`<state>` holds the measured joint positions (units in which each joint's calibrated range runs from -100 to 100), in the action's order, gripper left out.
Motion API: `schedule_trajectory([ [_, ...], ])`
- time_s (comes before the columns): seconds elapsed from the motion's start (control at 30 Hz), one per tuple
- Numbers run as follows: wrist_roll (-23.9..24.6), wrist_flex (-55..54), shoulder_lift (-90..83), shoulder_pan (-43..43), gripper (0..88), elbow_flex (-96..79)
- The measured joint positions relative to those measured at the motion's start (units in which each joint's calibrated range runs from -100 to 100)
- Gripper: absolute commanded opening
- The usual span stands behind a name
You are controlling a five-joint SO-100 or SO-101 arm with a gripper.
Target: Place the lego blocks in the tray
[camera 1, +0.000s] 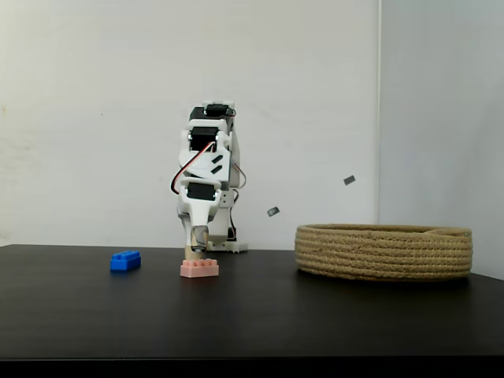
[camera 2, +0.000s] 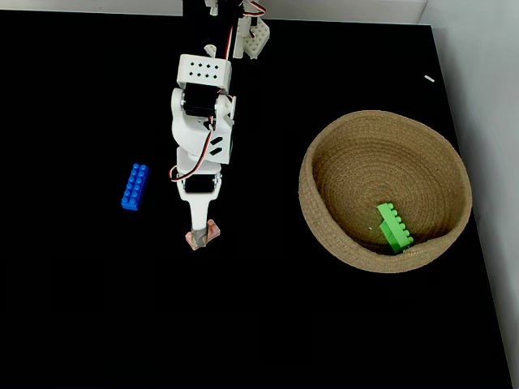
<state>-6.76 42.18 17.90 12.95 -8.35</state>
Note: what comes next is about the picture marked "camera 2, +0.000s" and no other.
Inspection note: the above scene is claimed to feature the pink lego block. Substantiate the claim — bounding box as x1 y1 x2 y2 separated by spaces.
185 218 222 252

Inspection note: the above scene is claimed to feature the blue lego block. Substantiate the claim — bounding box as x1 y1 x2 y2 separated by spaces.
121 163 150 212

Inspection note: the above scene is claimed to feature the green lego block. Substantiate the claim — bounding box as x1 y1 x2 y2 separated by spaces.
375 202 415 254

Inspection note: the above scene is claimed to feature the red black white servo cable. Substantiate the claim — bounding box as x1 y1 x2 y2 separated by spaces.
168 117 217 182

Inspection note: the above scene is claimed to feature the woven rope basket tray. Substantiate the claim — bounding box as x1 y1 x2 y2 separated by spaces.
298 109 474 274

